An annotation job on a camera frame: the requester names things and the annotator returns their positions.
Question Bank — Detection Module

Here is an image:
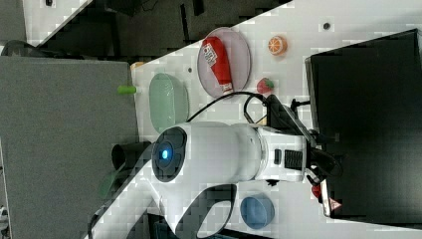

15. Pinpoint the grey round plate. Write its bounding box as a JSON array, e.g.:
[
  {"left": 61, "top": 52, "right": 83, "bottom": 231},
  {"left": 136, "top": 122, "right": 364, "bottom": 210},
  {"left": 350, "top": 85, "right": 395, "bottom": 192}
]
[{"left": 197, "top": 27, "right": 251, "bottom": 98}]

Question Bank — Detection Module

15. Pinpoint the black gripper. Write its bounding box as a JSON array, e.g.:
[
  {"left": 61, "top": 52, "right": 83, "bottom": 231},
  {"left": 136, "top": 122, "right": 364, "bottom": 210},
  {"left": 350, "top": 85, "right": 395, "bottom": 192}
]
[{"left": 265, "top": 95, "right": 343, "bottom": 185}]

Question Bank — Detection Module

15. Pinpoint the black toaster oven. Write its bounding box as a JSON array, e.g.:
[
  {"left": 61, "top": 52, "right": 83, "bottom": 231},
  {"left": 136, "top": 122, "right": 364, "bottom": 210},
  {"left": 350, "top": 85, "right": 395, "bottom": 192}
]
[{"left": 306, "top": 29, "right": 422, "bottom": 229}]

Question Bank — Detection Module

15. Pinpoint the orange slice toy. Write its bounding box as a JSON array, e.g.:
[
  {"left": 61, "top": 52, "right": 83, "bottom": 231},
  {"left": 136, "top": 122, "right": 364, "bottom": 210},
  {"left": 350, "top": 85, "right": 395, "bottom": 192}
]
[{"left": 268, "top": 36, "right": 288, "bottom": 56}]

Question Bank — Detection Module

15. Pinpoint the red strawberry toy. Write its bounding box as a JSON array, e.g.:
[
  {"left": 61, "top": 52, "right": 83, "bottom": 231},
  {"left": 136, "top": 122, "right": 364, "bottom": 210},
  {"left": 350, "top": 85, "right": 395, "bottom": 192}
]
[{"left": 256, "top": 78, "right": 274, "bottom": 95}]

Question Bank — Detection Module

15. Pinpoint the red ketchup bottle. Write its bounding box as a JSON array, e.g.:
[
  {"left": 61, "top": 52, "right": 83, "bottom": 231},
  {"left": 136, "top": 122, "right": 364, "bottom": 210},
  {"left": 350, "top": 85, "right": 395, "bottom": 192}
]
[{"left": 201, "top": 37, "right": 234, "bottom": 95}]

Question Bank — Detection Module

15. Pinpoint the green perforated colander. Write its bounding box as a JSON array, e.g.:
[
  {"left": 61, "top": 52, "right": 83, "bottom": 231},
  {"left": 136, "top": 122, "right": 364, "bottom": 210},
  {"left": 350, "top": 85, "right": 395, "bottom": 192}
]
[{"left": 148, "top": 73, "right": 189, "bottom": 132}]

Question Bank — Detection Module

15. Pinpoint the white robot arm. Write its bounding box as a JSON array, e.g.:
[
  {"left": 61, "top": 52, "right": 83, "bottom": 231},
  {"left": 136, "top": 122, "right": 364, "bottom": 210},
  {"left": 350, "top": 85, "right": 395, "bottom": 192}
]
[{"left": 85, "top": 95, "right": 342, "bottom": 239}]

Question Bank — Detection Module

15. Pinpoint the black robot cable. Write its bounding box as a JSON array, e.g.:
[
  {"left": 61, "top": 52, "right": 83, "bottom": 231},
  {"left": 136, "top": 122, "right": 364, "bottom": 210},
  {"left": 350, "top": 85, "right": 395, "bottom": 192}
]
[{"left": 186, "top": 91, "right": 271, "bottom": 125}]

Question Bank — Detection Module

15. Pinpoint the blue bowl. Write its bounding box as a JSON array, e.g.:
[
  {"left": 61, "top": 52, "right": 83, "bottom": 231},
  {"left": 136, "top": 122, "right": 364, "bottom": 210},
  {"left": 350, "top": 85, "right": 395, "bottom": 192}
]
[{"left": 240, "top": 193, "right": 275, "bottom": 230}]

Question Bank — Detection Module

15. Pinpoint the black cylinder cup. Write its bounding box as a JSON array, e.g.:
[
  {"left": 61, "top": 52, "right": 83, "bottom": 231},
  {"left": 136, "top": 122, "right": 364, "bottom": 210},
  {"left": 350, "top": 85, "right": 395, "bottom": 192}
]
[{"left": 111, "top": 141, "right": 151, "bottom": 170}]

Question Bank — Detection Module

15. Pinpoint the green marker tip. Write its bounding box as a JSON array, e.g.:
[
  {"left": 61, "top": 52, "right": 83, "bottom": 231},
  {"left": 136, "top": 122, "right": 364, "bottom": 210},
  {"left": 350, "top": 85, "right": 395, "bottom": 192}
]
[{"left": 117, "top": 86, "right": 137, "bottom": 95}]

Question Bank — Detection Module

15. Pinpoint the black oven door handle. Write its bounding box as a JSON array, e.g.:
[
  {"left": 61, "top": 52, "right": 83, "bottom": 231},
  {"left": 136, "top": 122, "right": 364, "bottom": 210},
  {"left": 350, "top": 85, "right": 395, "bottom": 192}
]
[{"left": 291, "top": 99, "right": 311, "bottom": 111}]

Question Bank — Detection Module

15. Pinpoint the red oven knob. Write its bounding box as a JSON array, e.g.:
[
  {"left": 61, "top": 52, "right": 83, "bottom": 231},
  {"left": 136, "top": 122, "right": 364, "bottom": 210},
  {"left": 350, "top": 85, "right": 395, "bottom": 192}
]
[{"left": 312, "top": 185, "right": 321, "bottom": 199}]

